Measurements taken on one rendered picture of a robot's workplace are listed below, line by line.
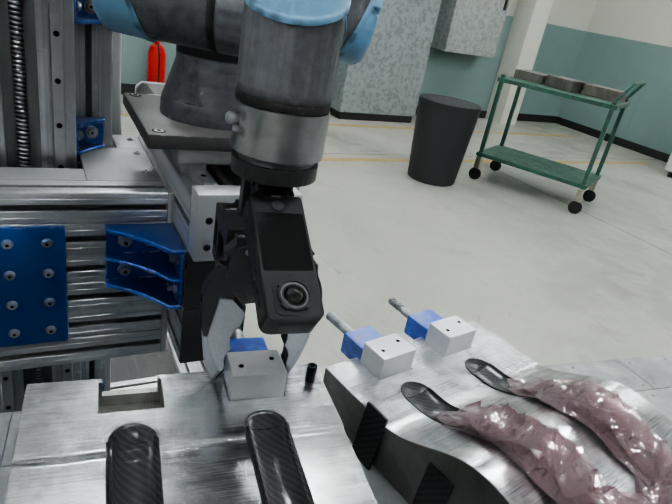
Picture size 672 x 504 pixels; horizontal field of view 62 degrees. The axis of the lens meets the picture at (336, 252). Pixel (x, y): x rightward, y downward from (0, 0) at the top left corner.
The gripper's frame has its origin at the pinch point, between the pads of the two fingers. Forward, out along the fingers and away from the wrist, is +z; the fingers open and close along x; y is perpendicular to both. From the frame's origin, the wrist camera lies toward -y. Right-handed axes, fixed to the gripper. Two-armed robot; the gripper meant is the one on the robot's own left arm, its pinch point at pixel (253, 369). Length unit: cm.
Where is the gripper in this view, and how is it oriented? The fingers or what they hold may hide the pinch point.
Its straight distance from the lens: 54.3
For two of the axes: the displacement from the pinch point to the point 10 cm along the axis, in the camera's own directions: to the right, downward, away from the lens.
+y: -3.3, -4.5, 8.3
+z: -1.7, 8.9, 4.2
